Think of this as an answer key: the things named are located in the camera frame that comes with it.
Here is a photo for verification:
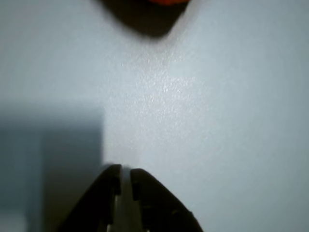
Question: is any orange terry towel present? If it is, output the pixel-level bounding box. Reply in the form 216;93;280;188
147;0;191;6

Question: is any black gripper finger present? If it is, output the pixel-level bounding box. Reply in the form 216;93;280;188
129;168;205;232
57;164;122;232

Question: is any grey table mat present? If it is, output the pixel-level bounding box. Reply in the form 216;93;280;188
0;0;309;232

